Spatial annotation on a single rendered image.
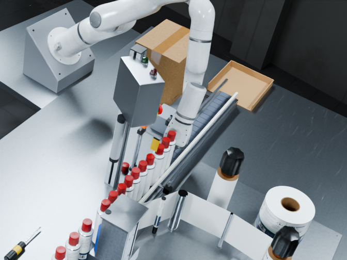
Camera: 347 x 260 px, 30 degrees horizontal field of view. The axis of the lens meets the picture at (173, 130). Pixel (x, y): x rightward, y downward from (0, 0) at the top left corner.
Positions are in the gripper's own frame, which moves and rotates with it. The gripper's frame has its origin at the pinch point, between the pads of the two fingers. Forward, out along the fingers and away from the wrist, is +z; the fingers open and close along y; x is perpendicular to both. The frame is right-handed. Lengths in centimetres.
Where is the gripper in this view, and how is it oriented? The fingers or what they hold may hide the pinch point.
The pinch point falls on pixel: (170, 152)
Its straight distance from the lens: 274.2
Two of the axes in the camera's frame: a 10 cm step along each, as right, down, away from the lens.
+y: 8.6, 4.4, -2.5
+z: -3.5, 8.7, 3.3
